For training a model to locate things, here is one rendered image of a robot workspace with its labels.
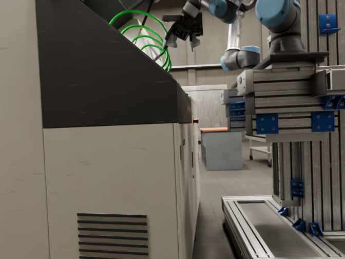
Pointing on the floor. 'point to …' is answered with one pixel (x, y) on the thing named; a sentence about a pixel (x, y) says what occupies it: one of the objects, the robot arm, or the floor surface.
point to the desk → (221, 148)
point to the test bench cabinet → (114, 191)
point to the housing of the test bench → (21, 136)
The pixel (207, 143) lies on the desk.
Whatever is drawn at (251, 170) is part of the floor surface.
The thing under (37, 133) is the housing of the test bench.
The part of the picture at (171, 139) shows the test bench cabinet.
